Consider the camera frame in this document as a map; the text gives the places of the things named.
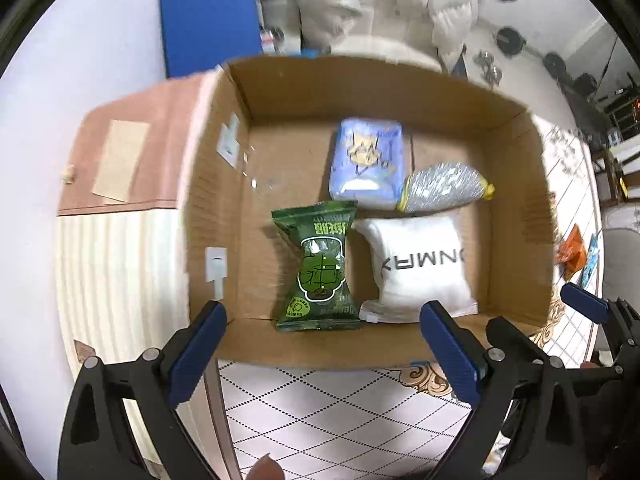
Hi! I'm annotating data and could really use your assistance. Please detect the brown cardboard box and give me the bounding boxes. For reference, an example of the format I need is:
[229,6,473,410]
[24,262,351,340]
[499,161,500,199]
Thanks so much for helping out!
[182,55,562,372]

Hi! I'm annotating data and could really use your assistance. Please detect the cream armchair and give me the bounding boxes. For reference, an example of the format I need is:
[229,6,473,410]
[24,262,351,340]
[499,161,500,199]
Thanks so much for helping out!
[255,0,481,73]

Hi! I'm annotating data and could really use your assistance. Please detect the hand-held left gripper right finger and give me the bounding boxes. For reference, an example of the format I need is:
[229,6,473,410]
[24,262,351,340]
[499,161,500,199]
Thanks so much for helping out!
[420,300,587,480]

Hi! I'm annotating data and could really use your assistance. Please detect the orange snack packet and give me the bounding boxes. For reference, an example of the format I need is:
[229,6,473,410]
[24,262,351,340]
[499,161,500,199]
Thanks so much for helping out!
[556,224,587,281]

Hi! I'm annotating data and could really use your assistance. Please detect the blue mat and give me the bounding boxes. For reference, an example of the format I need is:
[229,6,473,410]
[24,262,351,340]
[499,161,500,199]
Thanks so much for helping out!
[159,0,264,79]

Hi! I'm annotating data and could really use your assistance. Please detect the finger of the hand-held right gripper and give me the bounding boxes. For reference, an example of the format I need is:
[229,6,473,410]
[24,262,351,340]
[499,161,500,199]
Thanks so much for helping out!
[560,282,640,347]

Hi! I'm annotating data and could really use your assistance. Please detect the blue snack packet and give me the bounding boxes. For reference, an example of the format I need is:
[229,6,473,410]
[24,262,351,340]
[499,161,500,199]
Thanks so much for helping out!
[580,232,602,291]

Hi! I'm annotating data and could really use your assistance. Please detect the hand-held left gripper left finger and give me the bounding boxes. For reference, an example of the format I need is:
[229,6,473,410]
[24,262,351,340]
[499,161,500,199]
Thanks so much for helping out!
[59,300,229,480]

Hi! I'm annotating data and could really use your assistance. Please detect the brown paper sheet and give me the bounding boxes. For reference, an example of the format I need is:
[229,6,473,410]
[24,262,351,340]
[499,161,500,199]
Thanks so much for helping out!
[92,120,151,204]

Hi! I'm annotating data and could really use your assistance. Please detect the wooden chair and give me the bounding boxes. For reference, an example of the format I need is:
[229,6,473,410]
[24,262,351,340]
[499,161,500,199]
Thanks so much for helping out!
[592,147,633,206]

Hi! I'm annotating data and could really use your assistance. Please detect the person's left hand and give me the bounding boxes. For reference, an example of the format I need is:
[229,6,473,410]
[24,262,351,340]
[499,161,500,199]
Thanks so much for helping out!
[249,454,283,480]

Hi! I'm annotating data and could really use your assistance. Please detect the white lettered pouch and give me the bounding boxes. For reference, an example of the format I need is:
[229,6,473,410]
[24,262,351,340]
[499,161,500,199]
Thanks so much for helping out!
[351,210,478,324]

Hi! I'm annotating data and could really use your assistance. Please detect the silver packet with yellow ends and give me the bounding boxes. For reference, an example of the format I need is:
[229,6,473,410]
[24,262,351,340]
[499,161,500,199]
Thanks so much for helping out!
[396,161,497,213]

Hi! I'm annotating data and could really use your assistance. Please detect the green snack packet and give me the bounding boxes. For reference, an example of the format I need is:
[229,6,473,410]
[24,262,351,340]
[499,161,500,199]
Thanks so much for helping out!
[271,199,363,332]

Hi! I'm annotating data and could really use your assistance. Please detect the light blue tissue pack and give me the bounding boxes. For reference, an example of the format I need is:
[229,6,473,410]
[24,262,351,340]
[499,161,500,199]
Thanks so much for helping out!
[328,117,408,209]

